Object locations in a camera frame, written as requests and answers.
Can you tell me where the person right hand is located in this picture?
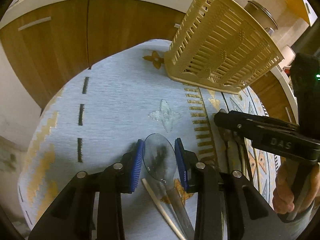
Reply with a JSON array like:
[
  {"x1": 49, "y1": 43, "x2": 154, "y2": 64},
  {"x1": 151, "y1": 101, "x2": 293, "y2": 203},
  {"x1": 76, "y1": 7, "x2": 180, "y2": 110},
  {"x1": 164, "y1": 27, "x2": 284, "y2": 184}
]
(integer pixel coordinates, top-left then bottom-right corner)
[{"x1": 272, "y1": 162, "x2": 319, "y2": 215}]

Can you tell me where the brown rice cooker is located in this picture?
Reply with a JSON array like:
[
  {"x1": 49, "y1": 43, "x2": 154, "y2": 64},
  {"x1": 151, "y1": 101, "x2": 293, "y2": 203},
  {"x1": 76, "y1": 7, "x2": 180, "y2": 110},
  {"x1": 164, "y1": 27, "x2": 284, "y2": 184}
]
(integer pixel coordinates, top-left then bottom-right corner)
[{"x1": 244, "y1": 1, "x2": 278, "y2": 36}]

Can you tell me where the short wooden chopstick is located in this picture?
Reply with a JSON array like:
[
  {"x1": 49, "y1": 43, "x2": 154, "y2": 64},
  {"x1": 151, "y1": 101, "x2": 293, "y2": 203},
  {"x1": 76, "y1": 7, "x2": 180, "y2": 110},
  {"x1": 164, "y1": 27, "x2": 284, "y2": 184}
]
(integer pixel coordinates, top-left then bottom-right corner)
[{"x1": 141, "y1": 178, "x2": 186, "y2": 240}]

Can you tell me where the beige slotted utensil basket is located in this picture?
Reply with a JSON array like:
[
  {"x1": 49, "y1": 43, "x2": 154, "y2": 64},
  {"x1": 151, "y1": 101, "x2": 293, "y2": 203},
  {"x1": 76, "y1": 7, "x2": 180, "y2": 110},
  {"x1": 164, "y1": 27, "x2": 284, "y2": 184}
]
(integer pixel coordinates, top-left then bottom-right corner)
[{"x1": 164, "y1": 0, "x2": 283, "y2": 94}]

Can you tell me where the clear spoon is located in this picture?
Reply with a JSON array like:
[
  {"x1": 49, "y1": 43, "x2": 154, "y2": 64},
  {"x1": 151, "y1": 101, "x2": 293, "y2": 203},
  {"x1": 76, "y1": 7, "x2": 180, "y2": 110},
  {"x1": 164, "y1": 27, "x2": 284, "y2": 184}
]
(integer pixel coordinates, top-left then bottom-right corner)
[{"x1": 143, "y1": 133, "x2": 194, "y2": 239}]

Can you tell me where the pink electric kettle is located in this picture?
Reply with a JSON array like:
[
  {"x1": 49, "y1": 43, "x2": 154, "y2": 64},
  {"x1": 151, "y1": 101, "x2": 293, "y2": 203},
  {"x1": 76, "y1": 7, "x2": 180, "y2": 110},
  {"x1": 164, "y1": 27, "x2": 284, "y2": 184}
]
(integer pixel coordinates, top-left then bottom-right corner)
[{"x1": 279, "y1": 45, "x2": 296, "y2": 69}]

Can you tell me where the white orange wall cabinet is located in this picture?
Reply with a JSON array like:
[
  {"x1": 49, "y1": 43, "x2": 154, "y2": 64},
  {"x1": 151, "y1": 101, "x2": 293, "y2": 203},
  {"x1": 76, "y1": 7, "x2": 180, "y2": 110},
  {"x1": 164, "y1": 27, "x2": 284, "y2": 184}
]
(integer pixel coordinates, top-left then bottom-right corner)
[{"x1": 285, "y1": 0, "x2": 318, "y2": 26}]

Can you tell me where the patterned blue table mat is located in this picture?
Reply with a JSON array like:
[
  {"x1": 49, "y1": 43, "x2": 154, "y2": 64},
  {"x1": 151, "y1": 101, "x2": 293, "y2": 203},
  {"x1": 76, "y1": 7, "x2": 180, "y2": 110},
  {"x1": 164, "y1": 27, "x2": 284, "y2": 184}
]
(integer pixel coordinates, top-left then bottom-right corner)
[{"x1": 18, "y1": 40, "x2": 279, "y2": 229}]

